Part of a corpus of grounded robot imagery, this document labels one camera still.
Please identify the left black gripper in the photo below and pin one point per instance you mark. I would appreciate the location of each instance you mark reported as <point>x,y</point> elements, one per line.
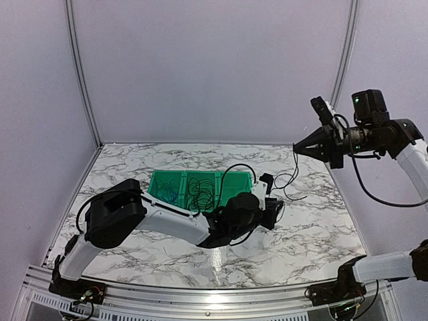
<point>272,212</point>

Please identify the right aluminium frame post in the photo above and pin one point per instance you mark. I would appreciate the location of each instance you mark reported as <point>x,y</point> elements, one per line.
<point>346,54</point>

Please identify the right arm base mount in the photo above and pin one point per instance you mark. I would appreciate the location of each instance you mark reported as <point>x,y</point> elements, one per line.
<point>333,292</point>

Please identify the right green bin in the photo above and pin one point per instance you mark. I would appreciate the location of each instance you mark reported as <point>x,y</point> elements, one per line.
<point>233,184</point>

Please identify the aluminium frame post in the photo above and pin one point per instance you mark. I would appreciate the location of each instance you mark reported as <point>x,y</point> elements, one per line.
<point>80,74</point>
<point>346,54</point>

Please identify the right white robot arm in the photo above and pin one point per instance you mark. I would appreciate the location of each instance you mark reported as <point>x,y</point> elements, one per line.
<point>374,134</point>

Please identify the left aluminium frame post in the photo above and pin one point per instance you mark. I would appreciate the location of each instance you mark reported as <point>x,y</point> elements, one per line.
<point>80,74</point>

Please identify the front aluminium rail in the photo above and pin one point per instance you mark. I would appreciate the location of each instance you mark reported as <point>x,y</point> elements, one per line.
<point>137,302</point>

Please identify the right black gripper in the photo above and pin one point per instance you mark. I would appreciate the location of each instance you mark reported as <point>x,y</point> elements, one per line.
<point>332,146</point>

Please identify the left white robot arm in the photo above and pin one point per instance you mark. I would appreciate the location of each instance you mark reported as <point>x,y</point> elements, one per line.
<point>111,216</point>

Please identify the middle green bin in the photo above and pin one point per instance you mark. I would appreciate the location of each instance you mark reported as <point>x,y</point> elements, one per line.
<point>201,190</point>

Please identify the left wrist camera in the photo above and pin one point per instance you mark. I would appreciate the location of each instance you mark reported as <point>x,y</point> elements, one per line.
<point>261,188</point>

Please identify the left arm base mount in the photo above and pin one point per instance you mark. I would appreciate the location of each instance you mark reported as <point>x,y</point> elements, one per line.
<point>79,291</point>

